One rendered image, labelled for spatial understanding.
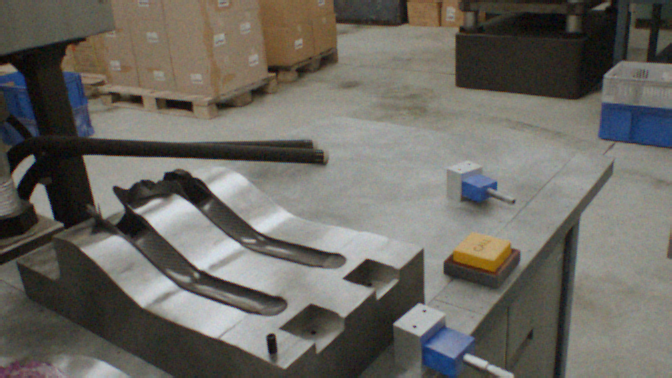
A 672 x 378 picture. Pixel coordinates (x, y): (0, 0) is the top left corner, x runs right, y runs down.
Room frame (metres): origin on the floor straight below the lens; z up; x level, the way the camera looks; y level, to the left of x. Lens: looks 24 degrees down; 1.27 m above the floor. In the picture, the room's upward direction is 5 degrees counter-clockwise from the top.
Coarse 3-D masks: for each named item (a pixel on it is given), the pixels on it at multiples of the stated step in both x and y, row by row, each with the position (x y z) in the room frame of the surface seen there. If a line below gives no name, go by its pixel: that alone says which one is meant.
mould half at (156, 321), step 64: (256, 192) 0.83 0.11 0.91; (64, 256) 0.69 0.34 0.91; (128, 256) 0.66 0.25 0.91; (192, 256) 0.69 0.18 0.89; (256, 256) 0.69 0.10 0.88; (384, 256) 0.65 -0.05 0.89; (128, 320) 0.62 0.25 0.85; (192, 320) 0.56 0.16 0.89; (256, 320) 0.54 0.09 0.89; (384, 320) 0.60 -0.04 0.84
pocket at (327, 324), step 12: (300, 312) 0.56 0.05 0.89; (312, 312) 0.57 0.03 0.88; (324, 312) 0.56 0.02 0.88; (336, 312) 0.55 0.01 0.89; (288, 324) 0.54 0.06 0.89; (300, 324) 0.55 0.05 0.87; (312, 324) 0.57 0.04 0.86; (324, 324) 0.56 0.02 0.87; (336, 324) 0.55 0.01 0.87; (300, 336) 0.55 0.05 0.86; (312, 336) 0.55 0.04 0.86; (324, 336) 0.55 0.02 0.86; (336, 336) 0.53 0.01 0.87
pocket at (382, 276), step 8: (360, 264) 0.64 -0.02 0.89; (368, 264) 0.65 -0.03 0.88; (376, 264) 0.65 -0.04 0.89; (384, 264) 0.64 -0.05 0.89; (352, 272) 0.63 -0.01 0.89; (360, 272) 0.64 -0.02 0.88; (368, 272) 0.65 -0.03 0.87; (376, 272) 0.65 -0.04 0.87; (384, 272) 0.64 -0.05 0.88; (392, 272) 0.63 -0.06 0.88; (352, 280) 0.63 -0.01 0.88; (360, 280) 0.64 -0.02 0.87; (368, 280) 0.65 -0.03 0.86; (376, 280) 0.65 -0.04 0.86; (384, 280) 0.64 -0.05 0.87; (392, 280) 0.63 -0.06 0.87; (376, 288) 0.63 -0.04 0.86; (384, 288) 0.61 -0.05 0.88
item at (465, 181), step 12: (456, 168) 0.99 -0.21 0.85; (468, 168) 0.99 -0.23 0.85; (480, 168) 0.99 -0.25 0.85; (456, 180) 0.98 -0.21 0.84; (468, 180) 0.97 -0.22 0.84; (480, 180) 0.96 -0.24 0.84; (492, 180) 0.96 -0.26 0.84; (456, 192) 0.98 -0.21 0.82; (468, 192) 0.96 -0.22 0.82; (480, 192) 0.94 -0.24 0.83; (492, 192) 0.93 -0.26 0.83
